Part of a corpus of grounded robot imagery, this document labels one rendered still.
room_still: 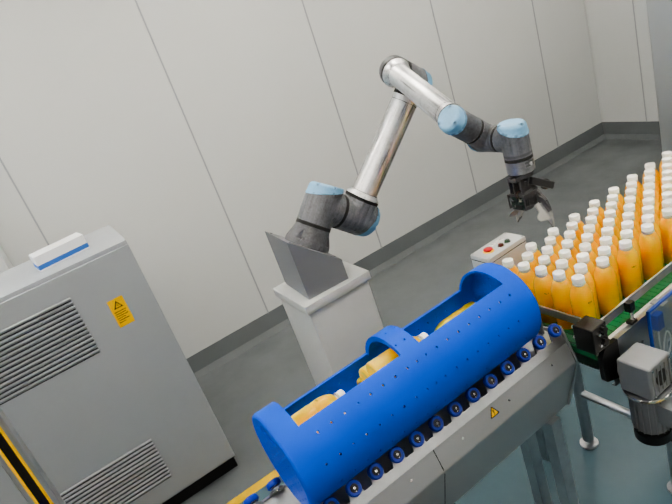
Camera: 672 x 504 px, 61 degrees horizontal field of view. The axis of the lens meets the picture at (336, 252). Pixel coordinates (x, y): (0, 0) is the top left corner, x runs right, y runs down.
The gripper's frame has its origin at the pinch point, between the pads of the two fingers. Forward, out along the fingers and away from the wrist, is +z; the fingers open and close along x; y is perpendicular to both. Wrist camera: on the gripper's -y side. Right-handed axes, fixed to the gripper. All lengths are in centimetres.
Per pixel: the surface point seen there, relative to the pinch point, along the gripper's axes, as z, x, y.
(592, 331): 23.8, 29.1, 17.1
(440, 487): 46, 17, 77
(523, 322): 13.5, 19.4, 33.9
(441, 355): 7, 17, 63
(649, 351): 38, 36, 2
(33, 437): 44, -150, 180
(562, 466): 80, 15, 27
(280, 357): 124, -228, 36
